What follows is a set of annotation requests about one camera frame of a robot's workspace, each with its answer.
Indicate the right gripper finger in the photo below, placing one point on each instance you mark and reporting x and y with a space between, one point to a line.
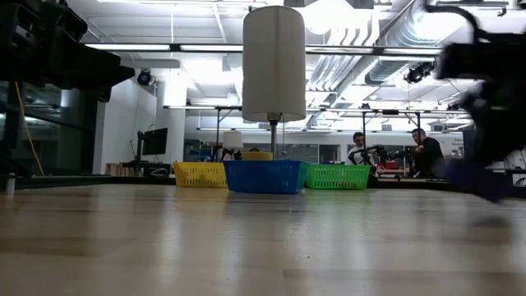
501 131

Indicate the yellow tape roll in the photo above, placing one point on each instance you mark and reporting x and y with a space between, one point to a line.
257 156

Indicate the black monitor on arm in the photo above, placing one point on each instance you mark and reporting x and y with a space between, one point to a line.
155 141

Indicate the person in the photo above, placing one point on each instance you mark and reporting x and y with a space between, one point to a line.
358 137
429 156

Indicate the stack of wooden boards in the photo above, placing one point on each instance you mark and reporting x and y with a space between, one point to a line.
123 169

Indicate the black ceiling spotlight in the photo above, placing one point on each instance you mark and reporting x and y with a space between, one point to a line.
419 73

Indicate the background black robot arms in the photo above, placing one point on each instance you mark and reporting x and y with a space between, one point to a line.
390 153

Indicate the small red background box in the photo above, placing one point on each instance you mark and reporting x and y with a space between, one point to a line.
390 165

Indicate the yellow plastic basket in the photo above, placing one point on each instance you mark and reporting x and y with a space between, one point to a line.
199 174

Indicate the green plastic basket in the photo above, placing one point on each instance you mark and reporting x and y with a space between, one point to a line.
337 177

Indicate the white lamp shade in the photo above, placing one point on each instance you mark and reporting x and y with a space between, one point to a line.
273 61

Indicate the metal lamp pole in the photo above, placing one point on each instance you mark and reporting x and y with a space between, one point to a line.
273 140

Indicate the blue plastic basket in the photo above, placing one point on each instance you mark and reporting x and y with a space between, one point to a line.
267 177

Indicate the round black ceiling camera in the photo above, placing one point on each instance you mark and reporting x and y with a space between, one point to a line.
144 78

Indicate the short metal post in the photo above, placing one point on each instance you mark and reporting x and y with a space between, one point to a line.
10 185

